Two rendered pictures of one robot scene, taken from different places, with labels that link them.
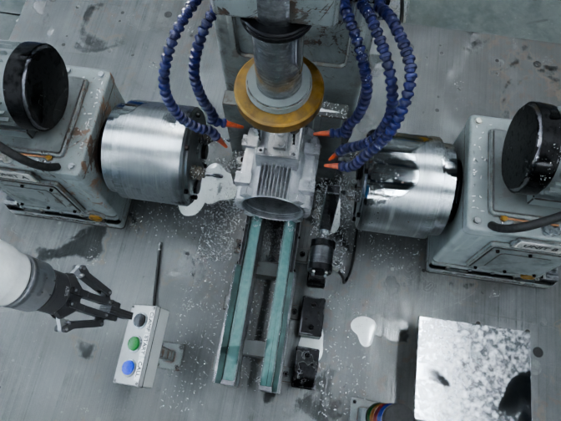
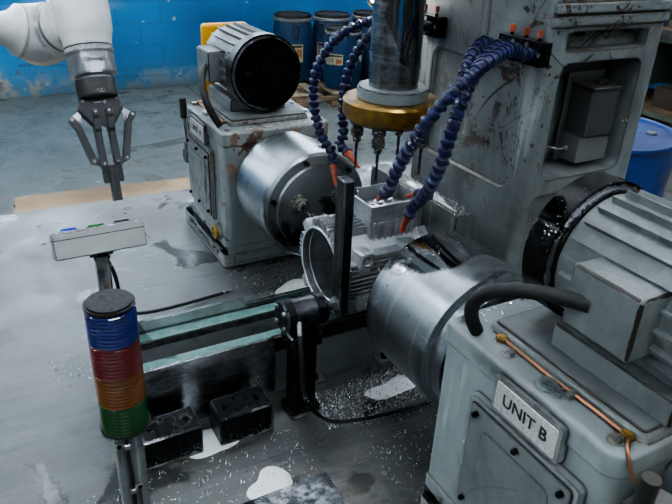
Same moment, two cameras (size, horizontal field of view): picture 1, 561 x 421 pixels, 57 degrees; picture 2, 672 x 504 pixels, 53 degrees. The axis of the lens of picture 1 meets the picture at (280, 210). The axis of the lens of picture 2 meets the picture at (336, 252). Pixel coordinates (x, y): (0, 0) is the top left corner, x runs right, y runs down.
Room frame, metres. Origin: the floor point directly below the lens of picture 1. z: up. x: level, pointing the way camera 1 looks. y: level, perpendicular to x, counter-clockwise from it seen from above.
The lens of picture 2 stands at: (-0.25, -0.88, 1.64)
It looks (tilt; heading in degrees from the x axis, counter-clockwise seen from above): 27 degrees down; 50
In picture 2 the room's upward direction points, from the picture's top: 2 degrees clockwise
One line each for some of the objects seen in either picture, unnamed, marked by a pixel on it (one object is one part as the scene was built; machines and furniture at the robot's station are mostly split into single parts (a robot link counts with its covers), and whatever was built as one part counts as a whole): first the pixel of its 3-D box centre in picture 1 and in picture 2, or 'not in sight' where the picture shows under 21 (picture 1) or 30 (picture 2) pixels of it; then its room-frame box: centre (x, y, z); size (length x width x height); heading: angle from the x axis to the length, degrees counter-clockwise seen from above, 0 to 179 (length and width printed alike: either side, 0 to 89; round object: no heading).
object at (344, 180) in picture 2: (328, 211); (341, 248); (0.40, -0.11, 1.12); 0.04 x 0.03 x 0.26; 170
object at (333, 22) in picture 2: not in sight; (338, 56); (3.86, 4.17, 0.37); 1.20 x 0.80 x 0.74; 164
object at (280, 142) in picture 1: (280, 141); (383, 210); (0.59, 0.00, 1.11); 0.12 x 0.11 x 0.07; 170
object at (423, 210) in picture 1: (411, 185); (468, 329); (0.49, -0.32, 1.04); 0.41 x 0.25 x 0.25; 80
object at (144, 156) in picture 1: (139, 149); (289, 184); (0.61, 0.35, 1.04); 0.37 x 0.25 x 0.25; 80
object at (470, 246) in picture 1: (512, 207); (586, 461); (0.45, -0.58, 0.99); 0.35 x 0.31 x 0.37; 80
